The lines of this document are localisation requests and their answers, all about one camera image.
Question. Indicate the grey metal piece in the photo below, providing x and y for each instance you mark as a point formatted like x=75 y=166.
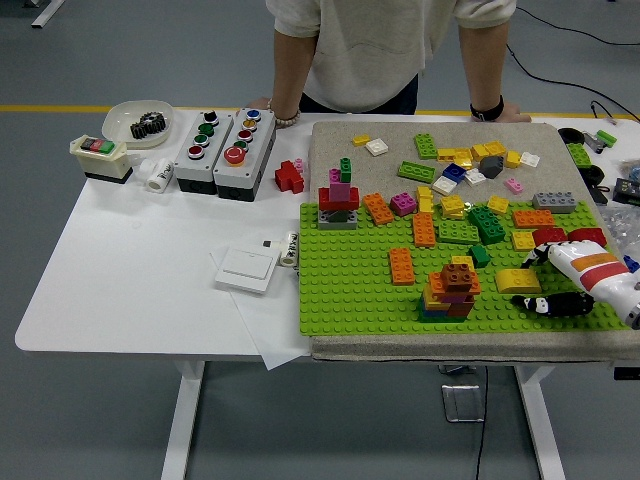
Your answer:
x=592 y=141

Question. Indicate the small lime green brick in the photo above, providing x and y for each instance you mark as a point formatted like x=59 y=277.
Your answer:
x=606 y=136

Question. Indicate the small pink brick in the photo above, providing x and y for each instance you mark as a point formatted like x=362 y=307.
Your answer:
x=299 y=164
x=514 y=185

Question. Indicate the red curved brick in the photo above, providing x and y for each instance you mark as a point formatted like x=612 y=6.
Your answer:
x=589 y=236
x=550 y=236

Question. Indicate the cream red-green switch box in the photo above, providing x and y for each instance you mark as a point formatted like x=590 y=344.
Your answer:
x=100 y=162

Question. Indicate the white printed cylinder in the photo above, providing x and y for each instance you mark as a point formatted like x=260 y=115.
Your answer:
x=288 y=250

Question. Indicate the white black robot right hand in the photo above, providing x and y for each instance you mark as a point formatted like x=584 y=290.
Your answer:
x=600 y=272

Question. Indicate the black control box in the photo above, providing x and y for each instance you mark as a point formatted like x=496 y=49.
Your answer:
x=627 y=374

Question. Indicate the black wristwatch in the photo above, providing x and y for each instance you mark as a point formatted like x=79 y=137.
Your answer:
x=487 y=111

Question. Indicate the yellow curved brick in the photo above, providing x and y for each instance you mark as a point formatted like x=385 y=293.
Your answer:
x=518 y=281

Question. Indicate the white square brick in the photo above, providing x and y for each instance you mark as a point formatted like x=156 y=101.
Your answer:
x=377 y=147
x=530 y=159
x=475 y=177
x=445 y=185

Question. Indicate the dark metal gear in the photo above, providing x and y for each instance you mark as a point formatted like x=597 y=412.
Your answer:
x=140 y=129
x=152 y=120

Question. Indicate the person's left forearm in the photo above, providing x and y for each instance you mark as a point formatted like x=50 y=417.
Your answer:
x=482 y=70

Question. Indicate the orange long brick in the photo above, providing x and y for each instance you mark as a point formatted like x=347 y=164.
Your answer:
x=401 y=266
x=378 y=208
x=533 y=217
x=423 y=229

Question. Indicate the clear bag of parts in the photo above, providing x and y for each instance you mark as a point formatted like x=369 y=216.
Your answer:
x=622 y=225

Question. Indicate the white table leg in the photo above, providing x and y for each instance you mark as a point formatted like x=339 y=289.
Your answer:
x=182 y=420
x=542 y=425

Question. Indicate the white wall switch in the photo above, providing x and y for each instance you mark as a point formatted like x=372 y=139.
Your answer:
x=245 y=272

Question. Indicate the white furniture foot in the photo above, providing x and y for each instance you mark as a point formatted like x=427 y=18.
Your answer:
x=47 y=12

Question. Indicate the multicoloured brick stack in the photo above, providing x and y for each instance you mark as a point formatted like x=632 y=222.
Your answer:
x=455 y=282

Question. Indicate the lime green long brick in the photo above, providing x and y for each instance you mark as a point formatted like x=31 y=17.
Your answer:
x=415 y=171
x=457 y=232

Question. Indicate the green studded baseplate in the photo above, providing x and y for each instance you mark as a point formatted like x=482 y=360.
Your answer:
x=350 y=280

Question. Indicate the small black part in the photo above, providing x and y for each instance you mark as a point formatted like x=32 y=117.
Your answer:
x=597 y=194

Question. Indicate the magenta brick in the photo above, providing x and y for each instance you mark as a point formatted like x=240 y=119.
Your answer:
x=402 y=204

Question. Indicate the dark grey sloped brick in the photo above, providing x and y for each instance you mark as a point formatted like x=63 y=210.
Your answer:
x=492 y=166

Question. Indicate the red brick cluster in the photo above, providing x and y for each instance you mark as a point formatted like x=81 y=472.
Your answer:
x=287 y=177

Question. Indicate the white plastic pipe fitting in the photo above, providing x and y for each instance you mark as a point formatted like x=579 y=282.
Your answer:
x=160 y=175

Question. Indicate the small flat yellow brick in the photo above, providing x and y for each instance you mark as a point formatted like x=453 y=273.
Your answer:
x=361 y=140

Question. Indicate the white paper sheet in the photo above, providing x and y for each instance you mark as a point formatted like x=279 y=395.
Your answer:
x=270 y=345

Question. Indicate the grey long brick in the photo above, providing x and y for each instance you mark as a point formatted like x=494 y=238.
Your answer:
x=552 y=201

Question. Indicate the person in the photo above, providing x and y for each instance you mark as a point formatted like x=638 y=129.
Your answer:
x=360 y=50

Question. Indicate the grey-brown mat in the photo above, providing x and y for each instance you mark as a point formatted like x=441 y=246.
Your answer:
x=350 y=145

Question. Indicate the small blue brick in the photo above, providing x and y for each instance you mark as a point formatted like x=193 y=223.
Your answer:
x=632 y=264

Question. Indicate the grey emergency-stop button box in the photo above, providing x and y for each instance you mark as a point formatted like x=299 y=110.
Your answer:
x=260 y=145

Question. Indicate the dark green large brick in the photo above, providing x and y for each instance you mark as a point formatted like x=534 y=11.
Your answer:
x=485 y=224

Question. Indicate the person's right forearm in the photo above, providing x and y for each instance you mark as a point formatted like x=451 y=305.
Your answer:
x=290 y=75

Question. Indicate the person's right hand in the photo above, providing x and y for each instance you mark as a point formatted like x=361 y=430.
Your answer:
x=260 y=102

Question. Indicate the metal floor plate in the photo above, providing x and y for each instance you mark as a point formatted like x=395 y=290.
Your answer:
x=462 y=402

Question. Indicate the grey four-button box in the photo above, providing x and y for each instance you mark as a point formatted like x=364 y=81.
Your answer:
x=187 y=172

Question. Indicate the clear bag blue parts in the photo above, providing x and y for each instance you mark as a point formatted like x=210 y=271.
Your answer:
x=632 y=169

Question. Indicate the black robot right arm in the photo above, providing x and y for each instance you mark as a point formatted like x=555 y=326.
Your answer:
x=635 y=317

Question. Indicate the white plastic dish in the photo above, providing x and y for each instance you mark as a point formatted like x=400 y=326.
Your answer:
x=117 y=120

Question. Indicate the grey red pink brick tower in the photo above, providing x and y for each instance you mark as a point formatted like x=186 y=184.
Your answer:
x=339 y=200

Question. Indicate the black electronic device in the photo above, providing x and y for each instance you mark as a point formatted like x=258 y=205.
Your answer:
x=627 y=190

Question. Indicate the person's left hand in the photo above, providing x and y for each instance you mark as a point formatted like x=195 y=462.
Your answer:
x=515 y=114

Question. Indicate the small dark green brick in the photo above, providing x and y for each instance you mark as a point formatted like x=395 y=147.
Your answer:
x=480 y=255

